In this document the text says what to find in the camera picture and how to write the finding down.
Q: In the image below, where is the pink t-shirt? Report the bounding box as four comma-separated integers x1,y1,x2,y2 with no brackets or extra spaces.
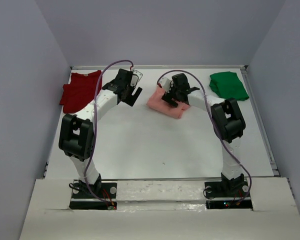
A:
146,87,190,119

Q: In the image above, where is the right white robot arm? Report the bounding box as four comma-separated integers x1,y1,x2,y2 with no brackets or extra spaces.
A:
157,70,250,200

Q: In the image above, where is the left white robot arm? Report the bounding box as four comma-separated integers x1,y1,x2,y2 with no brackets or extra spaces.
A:
58,68,143,198

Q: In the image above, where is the red folded t-shirt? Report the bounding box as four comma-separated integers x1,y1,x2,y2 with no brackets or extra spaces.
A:
59,70,102,114

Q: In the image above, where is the green t-shirt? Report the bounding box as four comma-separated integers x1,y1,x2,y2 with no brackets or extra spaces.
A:
209,71,249,101

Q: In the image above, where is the white cardboard front cover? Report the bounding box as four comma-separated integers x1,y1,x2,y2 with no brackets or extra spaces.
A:
20,177,300,240

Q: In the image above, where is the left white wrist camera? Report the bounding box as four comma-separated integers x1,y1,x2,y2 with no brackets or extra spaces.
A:
130,70,143,88

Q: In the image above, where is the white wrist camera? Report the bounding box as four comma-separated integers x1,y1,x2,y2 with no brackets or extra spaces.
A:
130,70,143,88
157,76,174,93

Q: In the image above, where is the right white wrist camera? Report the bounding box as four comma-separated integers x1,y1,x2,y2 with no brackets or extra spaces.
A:
157,76,174,93

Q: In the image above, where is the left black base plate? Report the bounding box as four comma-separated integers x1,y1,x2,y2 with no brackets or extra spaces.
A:
68,180,117,211

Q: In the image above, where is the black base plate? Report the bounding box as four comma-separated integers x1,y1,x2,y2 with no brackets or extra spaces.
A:
202,181,253,210
68,180,117,211

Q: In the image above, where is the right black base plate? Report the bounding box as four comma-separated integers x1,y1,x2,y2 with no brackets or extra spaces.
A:
202,181,253,210

